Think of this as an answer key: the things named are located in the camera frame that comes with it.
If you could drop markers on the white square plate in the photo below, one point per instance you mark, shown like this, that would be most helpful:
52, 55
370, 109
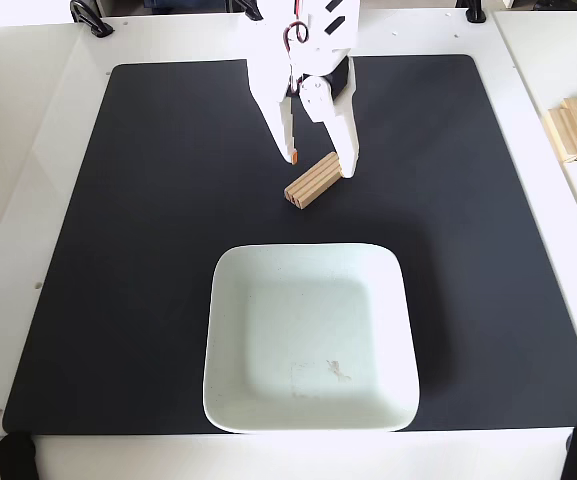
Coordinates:
313, 340

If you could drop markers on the black mat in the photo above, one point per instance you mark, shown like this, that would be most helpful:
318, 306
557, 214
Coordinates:
143, 225

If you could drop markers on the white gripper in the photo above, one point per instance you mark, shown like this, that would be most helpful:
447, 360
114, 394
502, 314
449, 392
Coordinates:
318, 100

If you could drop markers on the grooved wooden block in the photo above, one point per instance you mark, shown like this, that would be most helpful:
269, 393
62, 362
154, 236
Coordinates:
310, 185

